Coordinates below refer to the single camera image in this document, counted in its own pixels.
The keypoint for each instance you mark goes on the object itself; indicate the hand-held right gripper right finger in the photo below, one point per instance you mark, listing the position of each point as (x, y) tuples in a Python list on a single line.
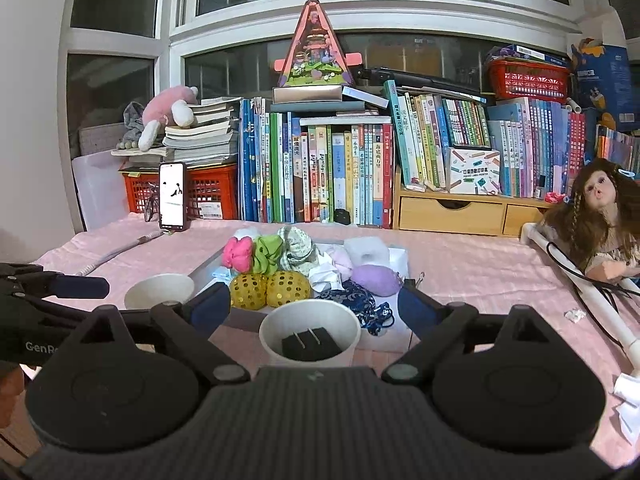
[(417, 311)]

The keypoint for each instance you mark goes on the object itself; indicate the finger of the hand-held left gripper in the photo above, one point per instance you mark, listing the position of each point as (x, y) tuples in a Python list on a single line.
[(82, 287), (45, 312)]

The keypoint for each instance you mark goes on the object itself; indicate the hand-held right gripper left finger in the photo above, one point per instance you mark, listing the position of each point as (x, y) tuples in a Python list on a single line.
[(212, 306)]

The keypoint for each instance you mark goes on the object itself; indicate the gold sequin pouch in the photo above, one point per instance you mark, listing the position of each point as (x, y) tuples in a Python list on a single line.
[(287, 287), (247, 292)]

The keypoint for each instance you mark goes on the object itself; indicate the grey box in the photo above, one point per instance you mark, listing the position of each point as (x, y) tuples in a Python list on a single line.
[(398, 260)]

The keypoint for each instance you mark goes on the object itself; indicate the pink plush ball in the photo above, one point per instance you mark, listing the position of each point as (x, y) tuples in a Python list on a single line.
[(237, 255)]

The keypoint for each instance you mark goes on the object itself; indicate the navy floral cloth pouch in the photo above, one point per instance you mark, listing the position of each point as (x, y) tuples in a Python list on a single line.
[(360, 305)]

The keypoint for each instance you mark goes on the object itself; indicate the green fuzzy scrunchie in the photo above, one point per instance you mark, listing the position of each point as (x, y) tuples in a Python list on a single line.
[(267, 252)]

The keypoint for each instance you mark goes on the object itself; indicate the white cloth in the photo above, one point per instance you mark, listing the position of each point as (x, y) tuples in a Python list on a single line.
[(325, 277)]

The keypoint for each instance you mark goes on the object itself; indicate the green checked cloth bundle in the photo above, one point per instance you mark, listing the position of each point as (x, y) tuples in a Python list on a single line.
[(297, 250)]

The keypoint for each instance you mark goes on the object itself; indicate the black binder clip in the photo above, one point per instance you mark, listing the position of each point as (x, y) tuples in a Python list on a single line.
[(419, 281), (305, 347)]

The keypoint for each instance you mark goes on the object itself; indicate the scribbled paper cup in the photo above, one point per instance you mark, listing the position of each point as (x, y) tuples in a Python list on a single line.
[(159, 292)]

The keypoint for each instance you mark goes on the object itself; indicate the paper cup with blue drawing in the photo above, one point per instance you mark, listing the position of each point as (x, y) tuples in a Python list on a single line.
[(346, 325)]

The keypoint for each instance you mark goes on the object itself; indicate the wooden drawer organiser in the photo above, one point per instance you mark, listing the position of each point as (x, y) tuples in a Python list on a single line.
[(450, 216)]

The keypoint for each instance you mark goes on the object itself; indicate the translucent white storage bin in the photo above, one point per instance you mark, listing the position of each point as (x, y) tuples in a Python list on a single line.
[(97, 185)]

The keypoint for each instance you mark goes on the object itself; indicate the miniature bicycle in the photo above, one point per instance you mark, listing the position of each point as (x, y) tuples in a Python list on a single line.
[(151, 205)]

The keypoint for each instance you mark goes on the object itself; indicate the red plastic crate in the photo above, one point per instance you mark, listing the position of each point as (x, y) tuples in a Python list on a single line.
[(212, 192)]

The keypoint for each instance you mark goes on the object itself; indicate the black smartphone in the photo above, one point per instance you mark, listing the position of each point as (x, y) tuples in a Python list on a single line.
[(172, 195)]

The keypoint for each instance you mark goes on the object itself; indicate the small black object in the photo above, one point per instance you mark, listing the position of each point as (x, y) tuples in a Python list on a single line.
[(342, 216)]

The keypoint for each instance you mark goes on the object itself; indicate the white mesh basket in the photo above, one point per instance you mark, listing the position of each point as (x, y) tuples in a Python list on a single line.
[(97, 137)]

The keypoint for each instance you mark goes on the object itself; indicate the white printed box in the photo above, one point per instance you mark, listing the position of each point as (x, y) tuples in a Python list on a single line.
[(472, 170)]

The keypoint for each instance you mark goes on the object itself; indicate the crumpled white paper scrap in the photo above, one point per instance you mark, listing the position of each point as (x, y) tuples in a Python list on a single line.
[(575, 315)]

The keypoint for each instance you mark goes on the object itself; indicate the white plastic pipe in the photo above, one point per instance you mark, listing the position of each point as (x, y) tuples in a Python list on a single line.
[(575, 280)]

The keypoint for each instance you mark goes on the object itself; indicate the grey plush toy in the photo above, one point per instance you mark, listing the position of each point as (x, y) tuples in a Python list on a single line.
[(131, 122)]

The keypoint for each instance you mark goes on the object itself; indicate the stack of flat-lying books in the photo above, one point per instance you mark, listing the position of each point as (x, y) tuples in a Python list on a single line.
[(205, 132)]

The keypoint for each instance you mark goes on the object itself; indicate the pink ribbon bow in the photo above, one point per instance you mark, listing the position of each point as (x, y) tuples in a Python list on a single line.
[(555, 196)]

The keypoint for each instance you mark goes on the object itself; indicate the pink and white plush toy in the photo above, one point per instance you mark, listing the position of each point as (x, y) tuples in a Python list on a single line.
[(167, 112)]

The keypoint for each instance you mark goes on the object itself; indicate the row of slim paperback books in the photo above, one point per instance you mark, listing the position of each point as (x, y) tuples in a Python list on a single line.
[(525, 145)]

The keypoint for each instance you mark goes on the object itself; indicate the brown-haired doll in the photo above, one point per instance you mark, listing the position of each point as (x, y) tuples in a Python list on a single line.
[(600, 210)]

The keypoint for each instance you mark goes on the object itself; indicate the white paper sheet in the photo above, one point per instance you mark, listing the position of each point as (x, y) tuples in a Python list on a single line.
[(627, 400)]

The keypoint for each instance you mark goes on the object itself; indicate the rose gold box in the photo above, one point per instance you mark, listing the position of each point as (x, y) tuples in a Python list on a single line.
[(307, 94)]

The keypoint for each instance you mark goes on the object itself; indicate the red plastic basket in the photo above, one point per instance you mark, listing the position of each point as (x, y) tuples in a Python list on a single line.
[(530, 80)]

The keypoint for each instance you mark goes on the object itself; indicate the triangular toy house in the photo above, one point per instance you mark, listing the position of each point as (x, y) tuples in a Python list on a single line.
[(314, 45)]

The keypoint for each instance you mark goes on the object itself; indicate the blue printed carton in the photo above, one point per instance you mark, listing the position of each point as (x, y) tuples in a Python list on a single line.
[(600, 80)]

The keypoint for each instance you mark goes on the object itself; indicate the white window frame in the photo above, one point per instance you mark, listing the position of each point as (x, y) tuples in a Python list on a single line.
[(280, 25)]

